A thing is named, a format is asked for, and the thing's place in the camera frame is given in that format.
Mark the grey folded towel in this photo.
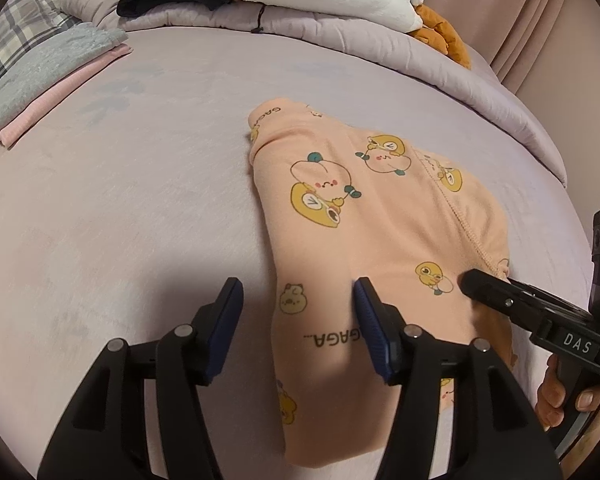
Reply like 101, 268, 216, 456
0, 24, 129, 132

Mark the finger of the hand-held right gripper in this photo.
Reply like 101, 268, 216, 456
460, 268, 592, 334

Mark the pink folded cloth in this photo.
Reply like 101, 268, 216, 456
0, 42, 134, 149

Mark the grey plaid blanket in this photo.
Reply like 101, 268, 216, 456
0, 0, 79, 113

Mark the peach printed long-sleeve shirt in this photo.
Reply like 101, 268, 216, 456
246, 98, 519, 469

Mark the person's right hand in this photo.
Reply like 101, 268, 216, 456
535, 355, 600, 432

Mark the pink curtain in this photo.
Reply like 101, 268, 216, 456
419, 0, 600, 113

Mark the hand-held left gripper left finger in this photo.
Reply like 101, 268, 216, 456
37, 277, 245, 480

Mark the lilac quilt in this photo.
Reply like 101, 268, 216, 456
59, 0, 569, 189

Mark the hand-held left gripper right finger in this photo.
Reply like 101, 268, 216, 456
352, 276, 564, 480

